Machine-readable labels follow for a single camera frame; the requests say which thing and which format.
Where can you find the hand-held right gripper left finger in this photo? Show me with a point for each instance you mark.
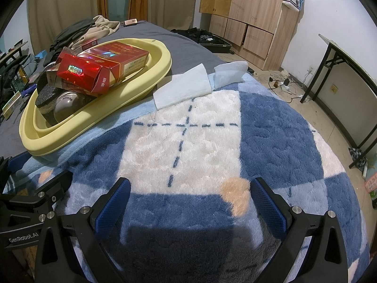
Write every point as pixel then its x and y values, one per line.
pixel 113 209

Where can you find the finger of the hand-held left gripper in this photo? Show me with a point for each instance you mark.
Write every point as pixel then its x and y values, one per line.
pixel 59 182
pixel 14 163

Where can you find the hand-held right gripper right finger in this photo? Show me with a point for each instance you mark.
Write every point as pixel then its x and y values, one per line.
pixel 269 206

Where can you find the large black sponge roll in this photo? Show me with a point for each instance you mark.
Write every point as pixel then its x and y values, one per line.
pixel 44 101

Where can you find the pale lavender ball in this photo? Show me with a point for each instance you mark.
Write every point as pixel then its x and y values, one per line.
pixel 69 104

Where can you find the small black sponge disc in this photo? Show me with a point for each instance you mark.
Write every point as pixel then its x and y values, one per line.
pixel 43 79

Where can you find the shiny red cigarette box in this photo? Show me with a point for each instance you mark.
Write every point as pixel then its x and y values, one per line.
pixel 76 73

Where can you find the long red carton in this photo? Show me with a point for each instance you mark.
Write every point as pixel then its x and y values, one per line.
pixel 123 53

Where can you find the yellow plastic basin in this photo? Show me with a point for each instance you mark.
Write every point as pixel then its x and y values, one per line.
pixel 153 59

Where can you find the gold box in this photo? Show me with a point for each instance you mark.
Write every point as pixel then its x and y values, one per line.
pixel 11 103

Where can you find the green box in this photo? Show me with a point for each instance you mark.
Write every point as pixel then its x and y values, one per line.
pixel 23 75

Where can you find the dark backpack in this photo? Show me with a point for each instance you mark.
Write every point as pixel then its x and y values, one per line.
pixel 14 73

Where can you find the blue checkered plush blanket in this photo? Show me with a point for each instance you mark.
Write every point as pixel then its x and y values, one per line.
pixel 206 135

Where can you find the dark patterned cloth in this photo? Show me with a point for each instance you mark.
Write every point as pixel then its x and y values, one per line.
pixel 358 157

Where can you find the pink plastic bag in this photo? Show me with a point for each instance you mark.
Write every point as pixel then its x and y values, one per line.
pixel 371 184

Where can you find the white power strip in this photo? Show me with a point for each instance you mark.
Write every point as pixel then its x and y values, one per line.
pixel 284 87

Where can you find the red white small pack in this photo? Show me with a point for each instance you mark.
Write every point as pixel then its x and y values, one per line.
pixel 88 44

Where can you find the white tissue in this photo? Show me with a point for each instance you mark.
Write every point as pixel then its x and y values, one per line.
pixel 182 87

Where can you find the dark clothes pile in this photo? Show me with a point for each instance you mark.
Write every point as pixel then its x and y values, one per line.
pixel 70 34

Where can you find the beige cloth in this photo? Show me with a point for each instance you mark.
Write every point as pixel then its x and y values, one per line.
pixel 100 31

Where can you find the beige curtain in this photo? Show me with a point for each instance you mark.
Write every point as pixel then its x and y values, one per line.
pixel 64 3

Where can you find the black-legged folding table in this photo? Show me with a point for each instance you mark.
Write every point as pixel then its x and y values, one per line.
pixel 335 50

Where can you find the small brown box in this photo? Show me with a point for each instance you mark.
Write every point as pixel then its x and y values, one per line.
pixel 130 22

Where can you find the black open case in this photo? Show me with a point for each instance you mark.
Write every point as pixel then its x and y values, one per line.
pixel 206 39

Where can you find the wooden wardrobe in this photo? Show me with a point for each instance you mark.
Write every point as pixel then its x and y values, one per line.
pixel 259 6

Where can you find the yellow wall socket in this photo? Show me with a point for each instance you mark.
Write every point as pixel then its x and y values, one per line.
pixel 334 88

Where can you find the white wall socket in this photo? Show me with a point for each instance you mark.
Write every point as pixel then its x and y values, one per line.
pixel 310 71

